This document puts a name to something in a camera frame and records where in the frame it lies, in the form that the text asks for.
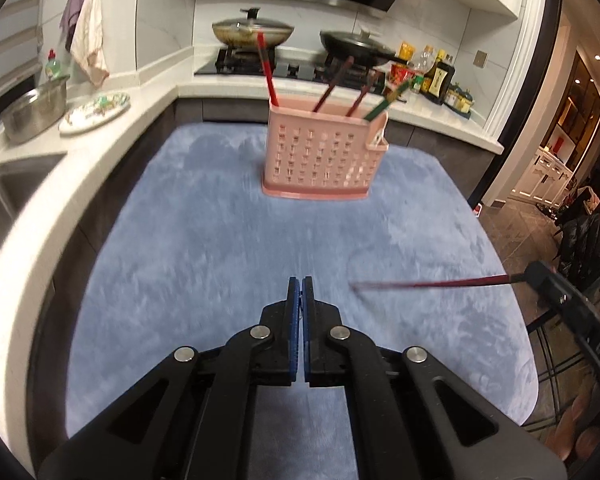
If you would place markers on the black wok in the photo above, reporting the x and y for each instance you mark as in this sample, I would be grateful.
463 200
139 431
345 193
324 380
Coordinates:
364 50

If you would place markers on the yellow seasoning packet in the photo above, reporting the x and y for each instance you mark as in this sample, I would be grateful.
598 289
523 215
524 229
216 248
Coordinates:
406 51

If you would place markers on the bright red chopstick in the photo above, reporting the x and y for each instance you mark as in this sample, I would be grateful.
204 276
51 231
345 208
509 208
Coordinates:
266 67

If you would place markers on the steel mixing bowl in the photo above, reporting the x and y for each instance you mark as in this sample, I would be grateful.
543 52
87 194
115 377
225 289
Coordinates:
35 111

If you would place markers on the patterned ceramic plate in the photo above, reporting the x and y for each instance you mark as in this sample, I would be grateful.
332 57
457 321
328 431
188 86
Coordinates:
95 113

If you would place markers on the dark soy sauce bottle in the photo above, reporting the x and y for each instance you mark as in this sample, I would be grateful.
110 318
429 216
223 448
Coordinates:
438 78

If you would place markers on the purple hanging cloth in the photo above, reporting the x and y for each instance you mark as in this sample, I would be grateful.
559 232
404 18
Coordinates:
68 21

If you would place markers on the green chopstick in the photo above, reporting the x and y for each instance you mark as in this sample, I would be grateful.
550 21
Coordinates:
385 103

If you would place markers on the red snack packet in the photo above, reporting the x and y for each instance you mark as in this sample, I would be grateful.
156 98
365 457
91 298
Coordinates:
400 75

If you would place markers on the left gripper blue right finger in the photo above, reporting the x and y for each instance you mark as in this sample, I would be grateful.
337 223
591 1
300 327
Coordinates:
308 311

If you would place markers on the black gas hob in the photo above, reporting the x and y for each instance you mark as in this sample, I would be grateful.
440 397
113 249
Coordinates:
321 69

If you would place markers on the maroon chopstick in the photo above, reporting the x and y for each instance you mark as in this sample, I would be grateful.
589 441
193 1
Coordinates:
370 82
494 280

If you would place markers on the stainless steel sink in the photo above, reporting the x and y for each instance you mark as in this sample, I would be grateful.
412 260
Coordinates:
19 179

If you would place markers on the clear plastic oil bottle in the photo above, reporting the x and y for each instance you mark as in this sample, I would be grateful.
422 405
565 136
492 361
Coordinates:
424 61

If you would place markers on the grey-blue fleece mat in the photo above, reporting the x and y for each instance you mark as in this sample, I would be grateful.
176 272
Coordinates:
198 250

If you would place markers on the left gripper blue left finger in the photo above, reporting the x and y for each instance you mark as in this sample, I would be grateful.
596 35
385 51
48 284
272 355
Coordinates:
293 310

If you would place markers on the green-lidded jars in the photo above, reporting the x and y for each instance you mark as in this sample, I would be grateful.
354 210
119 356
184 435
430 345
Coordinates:
459 100

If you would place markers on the green dish soap bottle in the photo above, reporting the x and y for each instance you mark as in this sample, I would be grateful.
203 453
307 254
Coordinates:
52 69

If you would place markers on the person's right hand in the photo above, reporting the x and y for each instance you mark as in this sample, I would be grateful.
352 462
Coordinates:
577 435

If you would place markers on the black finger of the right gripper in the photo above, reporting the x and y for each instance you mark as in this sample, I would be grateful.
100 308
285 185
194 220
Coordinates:
538 274

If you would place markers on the pink perforated utensil holder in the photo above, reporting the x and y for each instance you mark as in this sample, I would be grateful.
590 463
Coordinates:
321 156

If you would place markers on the white hanging towel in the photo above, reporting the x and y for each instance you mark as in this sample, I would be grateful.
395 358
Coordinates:
87 48

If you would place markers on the cream pan with lid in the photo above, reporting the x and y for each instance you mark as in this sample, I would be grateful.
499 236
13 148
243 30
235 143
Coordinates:
243 33

